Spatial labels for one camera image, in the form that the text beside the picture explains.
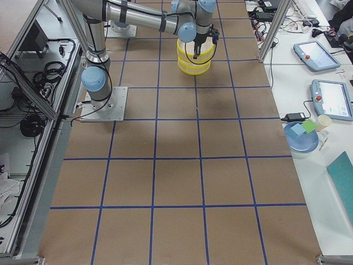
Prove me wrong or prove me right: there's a black power adapter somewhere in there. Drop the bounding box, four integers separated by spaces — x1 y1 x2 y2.
281 113 307 123

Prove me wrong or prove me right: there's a blue foam cube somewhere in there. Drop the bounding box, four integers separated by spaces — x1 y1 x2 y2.
288 123 306 139

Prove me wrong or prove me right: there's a white crumpled cloth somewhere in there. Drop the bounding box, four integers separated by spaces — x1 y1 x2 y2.
0 153 20 210

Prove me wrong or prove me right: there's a blue plate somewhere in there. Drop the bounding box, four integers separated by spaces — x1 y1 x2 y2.
284 121 319 153

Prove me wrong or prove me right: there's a beige paper cup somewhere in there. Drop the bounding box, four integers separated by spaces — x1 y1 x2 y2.
315 114 332 131

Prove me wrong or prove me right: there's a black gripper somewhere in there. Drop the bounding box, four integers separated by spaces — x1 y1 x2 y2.
193 24 220 60

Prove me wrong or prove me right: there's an aluminium frame post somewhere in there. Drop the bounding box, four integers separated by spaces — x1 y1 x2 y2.
258 0 292 63

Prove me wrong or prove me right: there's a yellow steamer layer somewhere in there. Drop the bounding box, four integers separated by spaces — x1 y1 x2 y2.
178 57 211 76
176 38 215 64

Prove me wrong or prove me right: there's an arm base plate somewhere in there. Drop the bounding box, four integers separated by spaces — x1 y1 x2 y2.
79 87 128 122
107 24 137 39

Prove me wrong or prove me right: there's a teal notebook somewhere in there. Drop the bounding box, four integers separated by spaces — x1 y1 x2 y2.
327 151 352 213

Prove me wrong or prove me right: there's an upper blue teach pendant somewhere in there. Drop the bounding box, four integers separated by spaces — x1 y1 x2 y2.
293 41 341 72

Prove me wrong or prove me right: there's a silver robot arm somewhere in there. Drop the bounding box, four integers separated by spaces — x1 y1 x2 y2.
72 1 219 67

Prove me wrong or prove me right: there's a black monitor box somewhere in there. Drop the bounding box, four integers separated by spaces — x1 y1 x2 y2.
19 20 49 58

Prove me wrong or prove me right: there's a green foam cube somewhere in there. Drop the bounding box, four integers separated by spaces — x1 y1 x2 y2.
301 119 318 134

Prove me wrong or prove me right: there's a lower blue teach pendant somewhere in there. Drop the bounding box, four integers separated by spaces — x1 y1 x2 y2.
311 79 352 121

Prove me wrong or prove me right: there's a blue teach pendant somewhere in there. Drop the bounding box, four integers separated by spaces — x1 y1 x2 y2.
311 79 352 121
293 41 341 72

